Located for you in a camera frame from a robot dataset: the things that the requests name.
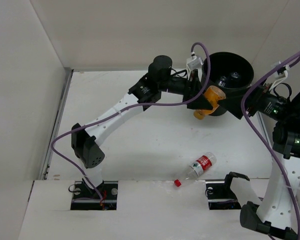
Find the blue label water bottle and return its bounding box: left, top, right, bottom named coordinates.
left=215, top=75, right=228, bottom=88

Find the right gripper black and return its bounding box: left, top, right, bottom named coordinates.
left=218, top=76, right=296, bottom=122

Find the black ribbed plastic bin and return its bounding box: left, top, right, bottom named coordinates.
left=199, top=51, right=255, bottom=117

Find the aluminium table edge rail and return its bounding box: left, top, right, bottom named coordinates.
left=37, top=67, right=74, bottom=180
left=256, top=113, right=273, bottom=179

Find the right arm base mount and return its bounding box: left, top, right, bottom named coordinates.
left=204, top=180, right=241, bottom=210

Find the clear crushed plastic bottle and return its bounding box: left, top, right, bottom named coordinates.
left=229, top=71, right=242, bottom=81

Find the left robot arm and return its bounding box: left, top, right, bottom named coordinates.
left=71, top=54, right=213, bottom=200

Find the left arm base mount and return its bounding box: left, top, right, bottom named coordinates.
left=68, top=180, right=119, bottom=211

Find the orange juice bottle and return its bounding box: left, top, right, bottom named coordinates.
left=193, top=85, right=226, bottom=120

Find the red label water bottle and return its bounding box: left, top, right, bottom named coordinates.
left=173, top=152, right=217, bottom=188

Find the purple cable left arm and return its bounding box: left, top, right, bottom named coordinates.
left=51, top=42, right=212, bottom=201

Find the aluminium table edge rail left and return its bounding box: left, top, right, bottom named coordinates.
left=37, top=67, right=74, bottom=180

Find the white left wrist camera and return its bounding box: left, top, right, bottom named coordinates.
left=186, top=52, right=204, bottom=72

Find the aluminium table edge rail right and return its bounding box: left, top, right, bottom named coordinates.
left=256, top=113, right=273, bottom=179

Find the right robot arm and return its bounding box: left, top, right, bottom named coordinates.
left=240, top=85, right=300, bottom=240

